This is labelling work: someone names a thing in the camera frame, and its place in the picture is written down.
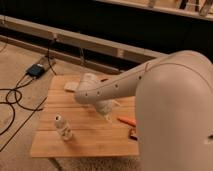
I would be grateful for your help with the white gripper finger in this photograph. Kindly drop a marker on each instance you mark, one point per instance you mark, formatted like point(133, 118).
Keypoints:
point(108, 118)
point(116, 103)

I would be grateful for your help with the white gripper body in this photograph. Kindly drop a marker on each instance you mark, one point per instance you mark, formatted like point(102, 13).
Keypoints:
point(104, 107)

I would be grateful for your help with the orange pepper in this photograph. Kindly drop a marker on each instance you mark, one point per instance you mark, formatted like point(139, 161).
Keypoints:
point(128, 121)

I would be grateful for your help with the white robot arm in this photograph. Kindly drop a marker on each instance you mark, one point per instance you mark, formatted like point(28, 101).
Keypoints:
point(173, 107)

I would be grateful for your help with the dark snack box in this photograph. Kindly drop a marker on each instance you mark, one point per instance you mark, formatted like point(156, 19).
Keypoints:
point(133, 134)

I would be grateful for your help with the white sponge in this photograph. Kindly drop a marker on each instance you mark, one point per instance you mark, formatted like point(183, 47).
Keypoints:
point(71, 86)

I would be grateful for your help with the wooden table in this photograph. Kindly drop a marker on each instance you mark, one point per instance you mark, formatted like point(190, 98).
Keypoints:
point(93, 135)

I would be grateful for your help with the black power adapter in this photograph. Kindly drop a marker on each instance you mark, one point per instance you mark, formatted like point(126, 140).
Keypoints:
point(35, 71)

